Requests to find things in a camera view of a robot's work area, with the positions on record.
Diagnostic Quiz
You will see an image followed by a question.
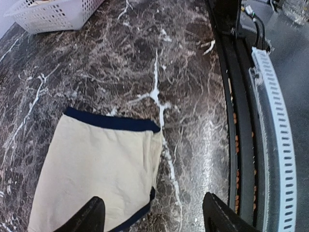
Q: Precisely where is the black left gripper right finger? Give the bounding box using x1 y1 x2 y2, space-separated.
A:
202 192 258 232

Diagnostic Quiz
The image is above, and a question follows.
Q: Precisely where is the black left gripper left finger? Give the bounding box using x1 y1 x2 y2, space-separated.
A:
55 196 105 232

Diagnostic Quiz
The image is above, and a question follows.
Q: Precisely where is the cream underwear with navy trim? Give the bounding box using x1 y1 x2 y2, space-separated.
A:
28 107 163 232

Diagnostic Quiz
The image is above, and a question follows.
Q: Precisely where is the white plastic laundry basket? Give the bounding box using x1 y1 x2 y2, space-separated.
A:
4 0 104 34

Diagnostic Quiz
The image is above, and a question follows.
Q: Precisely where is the grey slotted cable duct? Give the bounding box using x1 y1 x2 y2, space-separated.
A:
249 47 297 232

